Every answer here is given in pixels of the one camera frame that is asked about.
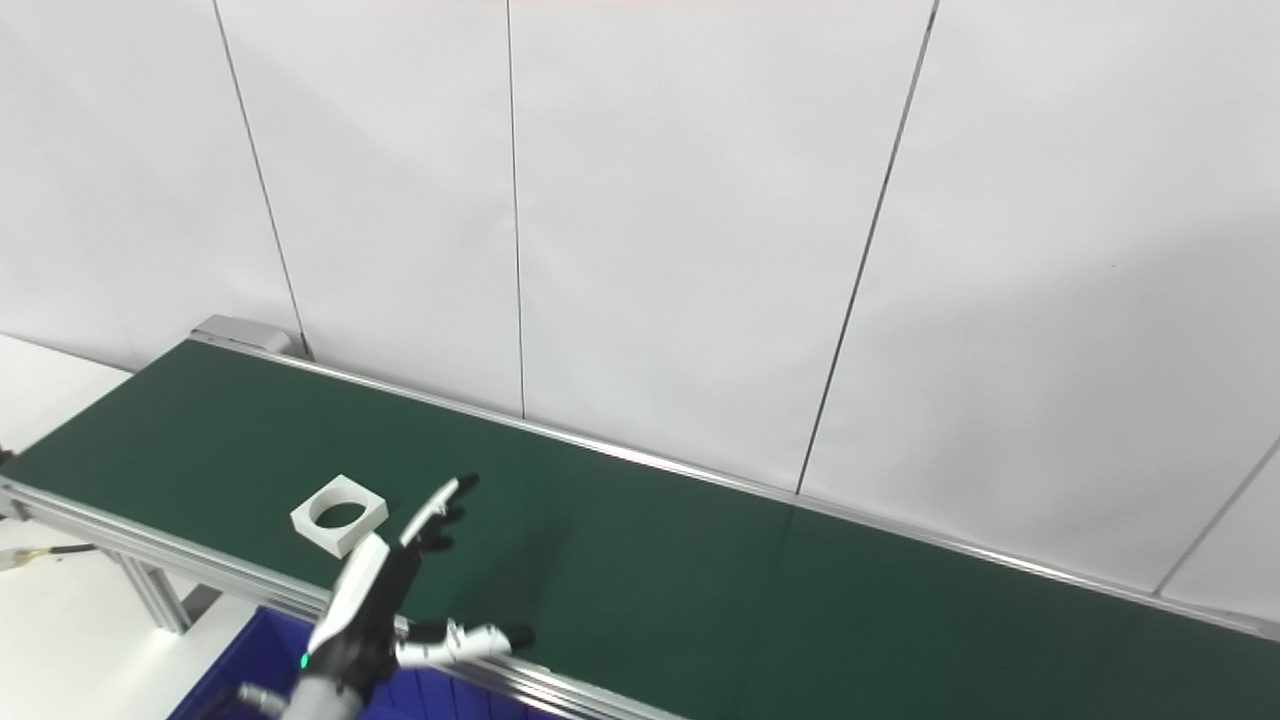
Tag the blue plastic bin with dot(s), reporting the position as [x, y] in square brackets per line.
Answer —
[250, 670]

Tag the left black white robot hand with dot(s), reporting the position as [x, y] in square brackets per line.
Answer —
[365, 610]

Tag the white square part round hole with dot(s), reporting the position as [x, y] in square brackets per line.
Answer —
[310, 522]

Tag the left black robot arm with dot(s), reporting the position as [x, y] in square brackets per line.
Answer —
[320, 703]

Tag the aluminium conveyor leg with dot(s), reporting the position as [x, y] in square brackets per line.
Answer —
[155, 590]

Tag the green conveyor belt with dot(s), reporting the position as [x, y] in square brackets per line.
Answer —
[200, 565]
[750, 590]

